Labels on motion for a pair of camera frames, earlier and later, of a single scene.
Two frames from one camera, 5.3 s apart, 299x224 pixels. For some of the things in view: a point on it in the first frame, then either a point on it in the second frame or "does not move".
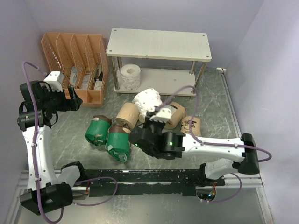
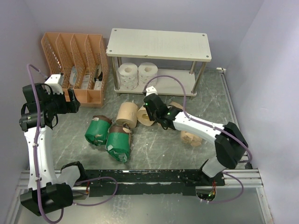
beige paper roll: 128,114 does not move
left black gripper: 72,104 does not move
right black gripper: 148,121 -> 151,118
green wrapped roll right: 118,143 does not move
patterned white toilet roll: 147,99 -> 147,71
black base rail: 147,181 does not move
